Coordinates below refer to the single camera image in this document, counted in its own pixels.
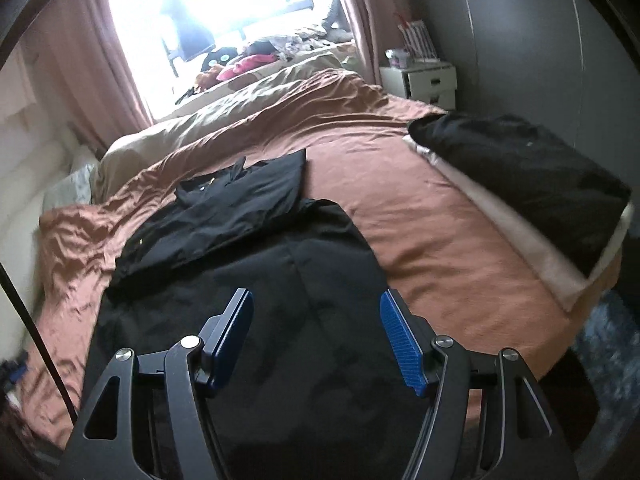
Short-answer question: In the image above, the beige duvet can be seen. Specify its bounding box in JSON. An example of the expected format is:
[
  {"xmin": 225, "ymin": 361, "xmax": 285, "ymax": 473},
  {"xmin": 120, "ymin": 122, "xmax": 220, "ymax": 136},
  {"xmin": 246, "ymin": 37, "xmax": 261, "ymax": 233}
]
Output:
[{"xmin": 91, "ymin": 44, "xmax": 363, "ymax": 204}]

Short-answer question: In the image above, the cream padded headboard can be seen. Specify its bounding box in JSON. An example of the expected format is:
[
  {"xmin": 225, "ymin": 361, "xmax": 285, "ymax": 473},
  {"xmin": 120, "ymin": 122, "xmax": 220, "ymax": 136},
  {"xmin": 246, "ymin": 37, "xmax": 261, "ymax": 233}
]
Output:
[{"xmin": 0, "ymin": 58, "xmax": 97, "ymax": 311}]

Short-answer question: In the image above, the folded black clothes pile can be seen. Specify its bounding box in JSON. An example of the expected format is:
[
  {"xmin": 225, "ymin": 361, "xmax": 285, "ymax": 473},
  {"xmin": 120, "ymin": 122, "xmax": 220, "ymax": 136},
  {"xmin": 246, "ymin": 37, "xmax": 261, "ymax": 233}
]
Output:
[{"xmin": 408, "ymin": 112, "xmax": 631, "ymax": 276}]

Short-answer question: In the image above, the light patterned pillow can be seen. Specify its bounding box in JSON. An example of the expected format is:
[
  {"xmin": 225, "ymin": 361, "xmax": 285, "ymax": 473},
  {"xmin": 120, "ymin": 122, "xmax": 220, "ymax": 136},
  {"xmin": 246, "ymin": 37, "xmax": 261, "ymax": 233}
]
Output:
[{"xmin": 42, "ymin": 164, "xmax": 96, "ymax": 212}]

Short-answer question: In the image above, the white bedside cabinet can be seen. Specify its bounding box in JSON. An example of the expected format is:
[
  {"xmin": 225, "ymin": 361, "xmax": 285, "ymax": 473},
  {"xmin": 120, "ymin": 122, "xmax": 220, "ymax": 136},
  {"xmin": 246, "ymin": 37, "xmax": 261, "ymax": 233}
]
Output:
[{"xmin": 380, "ymin": 62, "xmax": 458, "ymax": 110}]

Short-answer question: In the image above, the pink curtain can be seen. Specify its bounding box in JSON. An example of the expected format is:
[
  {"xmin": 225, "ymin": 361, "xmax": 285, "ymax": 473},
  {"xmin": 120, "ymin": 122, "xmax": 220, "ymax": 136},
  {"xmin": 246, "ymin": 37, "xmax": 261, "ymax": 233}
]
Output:
[{"xmin": 23, "ymin": 0, "xmax": 153, "ymax": 155}]

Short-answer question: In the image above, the white rack on cabinet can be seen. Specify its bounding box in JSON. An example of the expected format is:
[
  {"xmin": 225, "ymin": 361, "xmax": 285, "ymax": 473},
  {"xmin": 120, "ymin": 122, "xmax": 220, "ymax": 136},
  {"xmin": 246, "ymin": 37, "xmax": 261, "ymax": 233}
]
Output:
[{"xmin": 395, "ymin": 13, "xmax": 439, "ymax": 62}]

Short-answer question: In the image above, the large black garment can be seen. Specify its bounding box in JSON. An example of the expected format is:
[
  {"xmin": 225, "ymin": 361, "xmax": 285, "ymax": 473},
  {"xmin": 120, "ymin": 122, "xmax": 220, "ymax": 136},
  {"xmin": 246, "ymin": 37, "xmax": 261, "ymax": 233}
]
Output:
[{"xmin": 84, "ymin": 152, "xmax": 427, "ymax": 479}]

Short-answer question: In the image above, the clothes clutter on windowsill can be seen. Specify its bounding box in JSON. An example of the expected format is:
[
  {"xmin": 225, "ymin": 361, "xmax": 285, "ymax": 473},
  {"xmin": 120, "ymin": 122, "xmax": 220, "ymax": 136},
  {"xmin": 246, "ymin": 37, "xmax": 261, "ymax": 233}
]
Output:
[{"xmin": 175, "ymin": 25, "xmax": 358, "ymax": 106}]

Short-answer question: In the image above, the grey wardrobe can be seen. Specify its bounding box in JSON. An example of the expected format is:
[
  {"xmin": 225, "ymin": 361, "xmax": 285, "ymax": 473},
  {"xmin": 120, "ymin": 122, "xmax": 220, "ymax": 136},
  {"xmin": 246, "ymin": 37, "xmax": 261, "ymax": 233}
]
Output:
[{"xmin": 408, "ymin": 0, "xmax": 639, "ymax": 186}]

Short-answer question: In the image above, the white folded blanket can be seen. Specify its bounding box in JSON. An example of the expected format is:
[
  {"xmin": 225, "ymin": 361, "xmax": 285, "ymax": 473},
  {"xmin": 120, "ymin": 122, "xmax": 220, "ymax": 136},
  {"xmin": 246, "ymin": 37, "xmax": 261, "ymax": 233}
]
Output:
[{"xmin": 402, "ymin": 134, "xmax": 634, "ymax": 312}]

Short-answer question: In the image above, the black cable right camera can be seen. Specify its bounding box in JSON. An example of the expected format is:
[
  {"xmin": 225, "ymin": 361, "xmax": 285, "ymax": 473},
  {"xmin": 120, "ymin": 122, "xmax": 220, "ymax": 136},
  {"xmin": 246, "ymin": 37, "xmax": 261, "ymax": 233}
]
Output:
[{"xmin": 0, "ymin": 261, "xmax": 82, "ymax": 426}]

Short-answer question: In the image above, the rust brown bed sheet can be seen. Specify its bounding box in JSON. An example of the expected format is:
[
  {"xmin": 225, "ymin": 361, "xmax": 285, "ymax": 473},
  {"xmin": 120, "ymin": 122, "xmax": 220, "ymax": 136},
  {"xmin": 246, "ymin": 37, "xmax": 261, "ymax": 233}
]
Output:
[{"xmin": 39, "ymin": 68, "xmax": 622, "ymax": 400}]

